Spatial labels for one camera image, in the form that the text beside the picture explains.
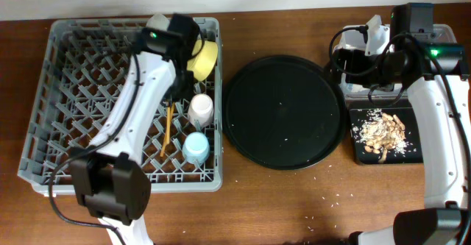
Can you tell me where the food scraps pile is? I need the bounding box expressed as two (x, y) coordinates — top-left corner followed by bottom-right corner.
(353, 109), (408, 164)

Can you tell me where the wooden chopstick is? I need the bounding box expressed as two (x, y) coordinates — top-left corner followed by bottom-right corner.
(160, 104), (174, 157)
(163, 103), (175, 146)

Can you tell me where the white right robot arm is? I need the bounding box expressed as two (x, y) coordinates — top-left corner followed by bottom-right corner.
(349, 37), (470, 244)

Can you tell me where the blue plastic cup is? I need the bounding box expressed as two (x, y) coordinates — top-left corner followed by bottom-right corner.
(182, 132), (210, 166)

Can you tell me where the white round plate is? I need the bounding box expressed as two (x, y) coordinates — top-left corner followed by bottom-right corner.
(146, 14), (170, 31)

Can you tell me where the round black tray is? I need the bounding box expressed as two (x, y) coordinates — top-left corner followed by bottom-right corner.
(222, 55), (347, 170)

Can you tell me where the pink plastic cup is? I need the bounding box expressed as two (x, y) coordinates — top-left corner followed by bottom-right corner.
(188, 93), (214, 128)

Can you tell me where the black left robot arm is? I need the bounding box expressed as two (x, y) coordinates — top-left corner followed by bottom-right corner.
(68, 28), (204, 244)

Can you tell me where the clear plastic waste bin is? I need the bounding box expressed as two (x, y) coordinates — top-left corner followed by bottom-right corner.
(333, 24), (456, 101)

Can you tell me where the yellow bowl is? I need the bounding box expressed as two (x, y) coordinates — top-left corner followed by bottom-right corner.
(187, 40), (219, 82)

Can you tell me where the grey dishwasher rack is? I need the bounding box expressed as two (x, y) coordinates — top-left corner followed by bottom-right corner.
(18, 18), (223, 196)

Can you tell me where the black rectangular tray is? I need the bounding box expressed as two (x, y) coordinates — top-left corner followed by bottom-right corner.
(348, 99), (422, 165)

